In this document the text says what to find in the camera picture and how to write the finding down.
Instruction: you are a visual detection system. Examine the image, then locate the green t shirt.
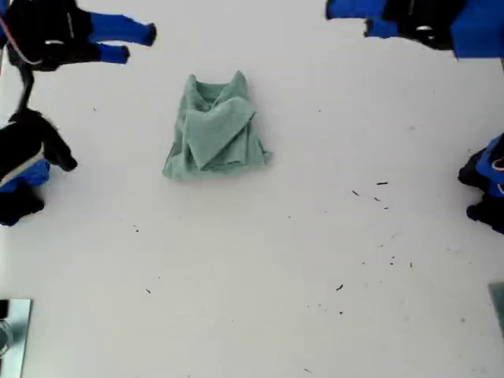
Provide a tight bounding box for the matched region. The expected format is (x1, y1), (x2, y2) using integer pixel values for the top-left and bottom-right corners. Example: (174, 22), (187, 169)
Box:
(161, 69), (275, 182)

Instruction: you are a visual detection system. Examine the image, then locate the shiny steel plate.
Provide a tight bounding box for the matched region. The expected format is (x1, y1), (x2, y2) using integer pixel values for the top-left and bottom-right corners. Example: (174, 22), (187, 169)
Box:
(0, 298), (33, 378)

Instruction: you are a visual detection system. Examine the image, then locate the arm red white wire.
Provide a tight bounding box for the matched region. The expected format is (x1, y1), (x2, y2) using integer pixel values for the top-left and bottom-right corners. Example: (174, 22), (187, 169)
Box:
(0, 15), (44, 66)

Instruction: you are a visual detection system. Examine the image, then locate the gripper camera stalk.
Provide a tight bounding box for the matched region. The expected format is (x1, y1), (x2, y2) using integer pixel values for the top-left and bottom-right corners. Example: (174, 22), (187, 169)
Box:
(7, 58), (37, 117)

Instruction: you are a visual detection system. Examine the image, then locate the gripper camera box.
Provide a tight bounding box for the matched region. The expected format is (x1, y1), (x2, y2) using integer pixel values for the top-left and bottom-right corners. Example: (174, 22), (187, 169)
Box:
(0, 109), (79, 173)

